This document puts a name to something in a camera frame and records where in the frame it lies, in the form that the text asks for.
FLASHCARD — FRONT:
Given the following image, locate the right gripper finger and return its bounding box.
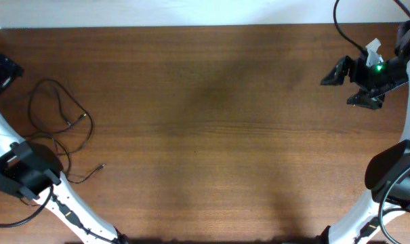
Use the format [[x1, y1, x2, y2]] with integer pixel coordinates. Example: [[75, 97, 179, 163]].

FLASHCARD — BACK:
[[320, 56, 353, 86], [346, 89, 385, 110]]

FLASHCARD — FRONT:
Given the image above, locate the thin black audio cable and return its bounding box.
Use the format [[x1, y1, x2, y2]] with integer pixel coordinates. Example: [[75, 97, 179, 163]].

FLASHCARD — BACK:
[[21, 78, 106, 185]]

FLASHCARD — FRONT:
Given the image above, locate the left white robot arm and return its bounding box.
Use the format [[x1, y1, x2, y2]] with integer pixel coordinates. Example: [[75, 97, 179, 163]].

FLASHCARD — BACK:
[[0, 54, 129, 243]]

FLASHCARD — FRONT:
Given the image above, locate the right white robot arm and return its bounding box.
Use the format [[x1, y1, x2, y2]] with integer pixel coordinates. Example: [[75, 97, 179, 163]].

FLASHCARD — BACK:
[[316, 20, 410, 243]]

